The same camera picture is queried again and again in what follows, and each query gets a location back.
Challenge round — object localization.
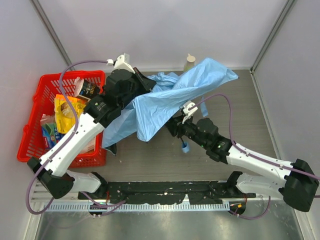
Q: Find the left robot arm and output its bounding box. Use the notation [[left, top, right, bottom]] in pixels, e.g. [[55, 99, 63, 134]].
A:
[[27, 67, 156, 199]]

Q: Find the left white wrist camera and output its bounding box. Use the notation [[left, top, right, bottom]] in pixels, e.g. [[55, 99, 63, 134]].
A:
[[106, 53, 135, 73]]

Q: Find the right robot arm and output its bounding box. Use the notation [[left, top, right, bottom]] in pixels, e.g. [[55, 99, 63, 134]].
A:
[[165, 116, 320, 212]]

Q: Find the white slotted cable duct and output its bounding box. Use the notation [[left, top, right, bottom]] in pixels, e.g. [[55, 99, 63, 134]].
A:
[[46, 201, 230, 213]]

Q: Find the red plastic basket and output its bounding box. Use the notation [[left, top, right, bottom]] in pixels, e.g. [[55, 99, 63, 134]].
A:
[[16, 70, 107, 168]]

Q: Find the light blue folding umbrella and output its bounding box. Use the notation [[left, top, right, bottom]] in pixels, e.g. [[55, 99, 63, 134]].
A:
[[101, 58, 238, 149]]

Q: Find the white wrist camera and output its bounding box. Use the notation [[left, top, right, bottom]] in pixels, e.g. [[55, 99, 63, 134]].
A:
[[180, 100, 198, 124], [106, 53, 135, 73]]

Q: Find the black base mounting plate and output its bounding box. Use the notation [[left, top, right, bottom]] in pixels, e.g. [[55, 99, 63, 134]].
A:
[[77, 180, 256, 205]]

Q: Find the cream cap lotion bottle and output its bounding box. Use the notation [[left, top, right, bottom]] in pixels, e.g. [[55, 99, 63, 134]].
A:
[[183, 53, 196, 72]]

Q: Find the yellow Lays chip bag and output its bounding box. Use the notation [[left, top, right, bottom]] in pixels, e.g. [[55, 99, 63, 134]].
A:
[[54, 94, 86, 134]]

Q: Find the pink snack packet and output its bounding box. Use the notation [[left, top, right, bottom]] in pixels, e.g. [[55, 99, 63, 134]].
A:
[[80, 137, 96, 154]]

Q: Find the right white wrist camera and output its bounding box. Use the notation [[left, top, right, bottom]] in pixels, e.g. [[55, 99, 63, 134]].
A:
[[180, 100, 198, 124]]

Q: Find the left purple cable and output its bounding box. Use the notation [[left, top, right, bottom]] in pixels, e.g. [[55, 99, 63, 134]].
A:
[[26, 59, 126, 216]]

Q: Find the purple cable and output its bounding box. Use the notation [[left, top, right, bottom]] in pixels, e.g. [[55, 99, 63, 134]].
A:
[[26, 59, 126, 216], [191, 93, 320, 221]]

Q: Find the blue green snack box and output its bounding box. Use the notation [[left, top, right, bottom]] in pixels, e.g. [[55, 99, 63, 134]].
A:
[[40, 114, 64, 150]]

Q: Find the dark coffee carton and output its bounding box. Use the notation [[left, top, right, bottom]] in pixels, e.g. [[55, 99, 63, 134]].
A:
[[74, 79, 101, 101]]

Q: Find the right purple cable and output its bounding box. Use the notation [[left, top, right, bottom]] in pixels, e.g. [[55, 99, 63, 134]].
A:
[[191, 93, 320, 221]]

